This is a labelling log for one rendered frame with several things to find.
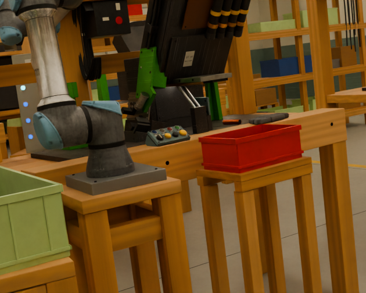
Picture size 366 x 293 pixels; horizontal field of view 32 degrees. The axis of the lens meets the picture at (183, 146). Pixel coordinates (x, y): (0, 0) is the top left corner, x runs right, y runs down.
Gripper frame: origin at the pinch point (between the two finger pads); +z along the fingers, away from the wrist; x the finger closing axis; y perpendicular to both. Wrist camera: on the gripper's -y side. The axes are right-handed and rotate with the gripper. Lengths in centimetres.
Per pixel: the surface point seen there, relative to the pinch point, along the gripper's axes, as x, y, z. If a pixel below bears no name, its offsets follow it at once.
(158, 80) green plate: -35.5, 18.8, 27.1
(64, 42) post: 6.3, -2.9, 20.1
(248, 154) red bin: -92, 33, 7
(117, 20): 2.0, 19.6, 30.0
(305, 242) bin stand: -123, 24, 35
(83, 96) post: -12.8, -14.1, 32.1
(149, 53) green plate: -25.5, 23.3, 23.4
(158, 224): -101, 4, -27
